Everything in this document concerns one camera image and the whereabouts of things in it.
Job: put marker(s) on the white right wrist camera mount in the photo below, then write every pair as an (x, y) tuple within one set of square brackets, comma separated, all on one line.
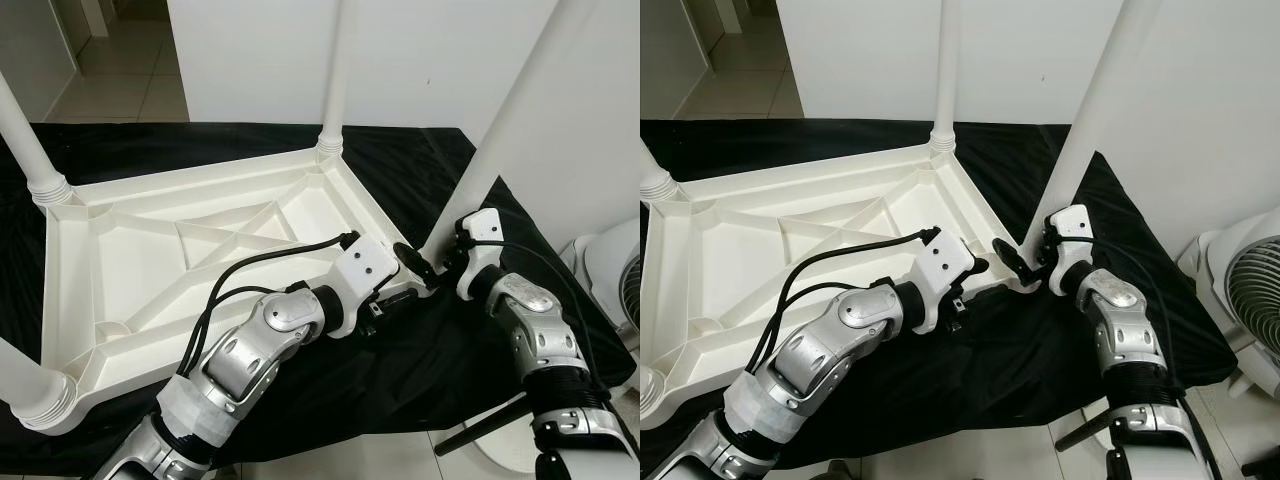
[(485, 228), (1075, 225)]

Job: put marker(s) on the white pedestal fan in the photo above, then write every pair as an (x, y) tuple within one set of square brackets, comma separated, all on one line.
[(1245, 280), (612, 280)]

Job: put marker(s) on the black floor stand base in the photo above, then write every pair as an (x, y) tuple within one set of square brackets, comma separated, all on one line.
[(1262, 470)]

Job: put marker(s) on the black metal table leg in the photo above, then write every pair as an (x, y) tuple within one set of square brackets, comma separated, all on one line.
[(1090, 428), (485, 428)]

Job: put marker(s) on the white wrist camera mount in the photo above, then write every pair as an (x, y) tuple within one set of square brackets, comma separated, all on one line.
[(485, 228), (1075, 225), (365, 265), (945, 262)]

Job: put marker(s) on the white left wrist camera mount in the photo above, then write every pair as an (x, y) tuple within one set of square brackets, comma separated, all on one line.
[(365, 265), (945, 262)]

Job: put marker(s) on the black table cloth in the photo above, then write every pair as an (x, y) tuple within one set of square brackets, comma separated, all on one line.
[(1040, 350), (430, 350)]

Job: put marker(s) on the white plastic children table top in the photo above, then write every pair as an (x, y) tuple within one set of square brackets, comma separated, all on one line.
[(150, 250), (760, 250)]

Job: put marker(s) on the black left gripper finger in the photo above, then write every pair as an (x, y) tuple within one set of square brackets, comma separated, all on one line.
[(980, 266)]

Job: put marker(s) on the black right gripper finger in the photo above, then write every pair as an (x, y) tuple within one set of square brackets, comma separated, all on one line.
[(1012, 260), (413, 264)]

